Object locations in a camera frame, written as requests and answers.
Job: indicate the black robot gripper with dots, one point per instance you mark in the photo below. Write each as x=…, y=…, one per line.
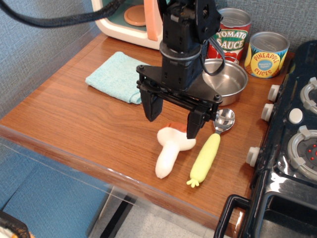
x=179, y=81

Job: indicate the white plush mushroom toy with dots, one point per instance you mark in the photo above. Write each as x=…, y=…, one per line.
x=173, y=139

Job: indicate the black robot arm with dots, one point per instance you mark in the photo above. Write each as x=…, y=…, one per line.
x=188, y=29

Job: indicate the small stainless steel pot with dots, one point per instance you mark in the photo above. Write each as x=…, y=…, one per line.
x=229, y=83

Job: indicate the light teal folded cloth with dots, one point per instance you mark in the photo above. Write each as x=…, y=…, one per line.
x=117, y=77

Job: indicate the tomato sauce can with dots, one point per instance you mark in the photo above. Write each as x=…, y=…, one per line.
x=235, y=26

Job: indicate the teal toy microwave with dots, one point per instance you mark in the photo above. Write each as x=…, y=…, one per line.
x=128, y=24

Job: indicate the pineapple slices can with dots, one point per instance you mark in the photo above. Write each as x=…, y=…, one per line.
x=266, y=54

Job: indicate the black toy stove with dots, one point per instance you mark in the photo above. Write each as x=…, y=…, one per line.
x=283, y=202

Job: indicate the orange and black corner object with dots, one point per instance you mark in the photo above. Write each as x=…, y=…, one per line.
x=11, y=227

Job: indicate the spoon with yellow handle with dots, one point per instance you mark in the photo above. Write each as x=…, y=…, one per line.
x=224, y=121

